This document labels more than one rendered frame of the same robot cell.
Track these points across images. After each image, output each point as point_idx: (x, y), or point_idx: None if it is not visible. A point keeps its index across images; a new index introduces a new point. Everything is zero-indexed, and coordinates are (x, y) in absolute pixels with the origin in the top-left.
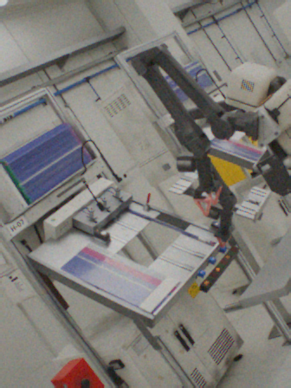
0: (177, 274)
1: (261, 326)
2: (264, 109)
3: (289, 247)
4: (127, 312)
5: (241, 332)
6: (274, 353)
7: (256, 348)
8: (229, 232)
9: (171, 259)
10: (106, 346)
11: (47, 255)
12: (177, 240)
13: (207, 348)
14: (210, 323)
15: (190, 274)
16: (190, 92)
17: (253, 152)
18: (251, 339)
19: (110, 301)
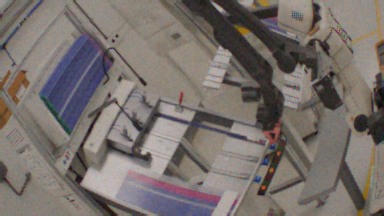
0: (235, 186)
1: (298, 193)
2: (318, 44)
3: (331, 139)
4: None
5: (280, 201)
6: (311, 215)
7: (296, 214)
8: (279, 130)
9: (224, 170)
10: None
11: (97, 182)
12: (225, 145)
13: None
14: (259, 209)
15: (248, 183)
16: (251, 26)
17: (270, 20)
18: (290, 206)
19: None
